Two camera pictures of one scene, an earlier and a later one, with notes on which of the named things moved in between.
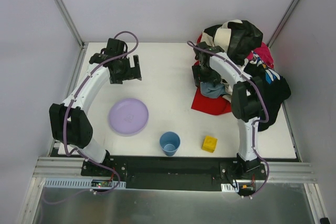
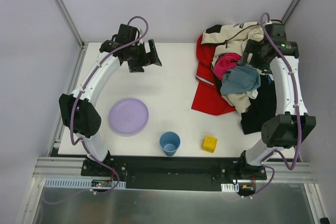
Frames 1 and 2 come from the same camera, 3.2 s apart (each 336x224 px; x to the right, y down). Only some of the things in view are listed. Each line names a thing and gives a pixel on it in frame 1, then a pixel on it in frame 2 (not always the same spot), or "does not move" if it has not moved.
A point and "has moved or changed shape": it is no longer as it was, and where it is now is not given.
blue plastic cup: (170, 142) does not move
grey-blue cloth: (208, 89) has moved or changed shape
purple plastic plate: (128, 117) does not move
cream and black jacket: (237, 38) has moved or changed shape
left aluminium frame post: (63, 9) does not move
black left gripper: (132, 73) -> (146, 56)
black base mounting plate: (176, 173) does not move
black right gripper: (200, 77) -> (252, 54)
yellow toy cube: (209, 144) does not move
